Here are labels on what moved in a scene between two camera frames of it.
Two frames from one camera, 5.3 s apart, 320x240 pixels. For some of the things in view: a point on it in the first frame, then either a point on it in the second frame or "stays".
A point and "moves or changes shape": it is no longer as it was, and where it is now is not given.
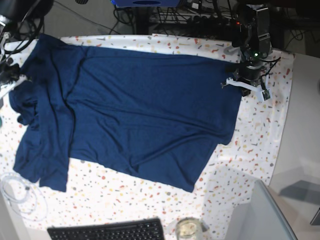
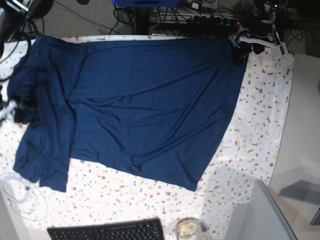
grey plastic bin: (260, 218) stays
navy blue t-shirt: (159, 115) moves or changes shape
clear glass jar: (188, 228) stays
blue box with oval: (145, 3) stays
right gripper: (250, 72) to (255, 26)
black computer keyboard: (152, 229) stays
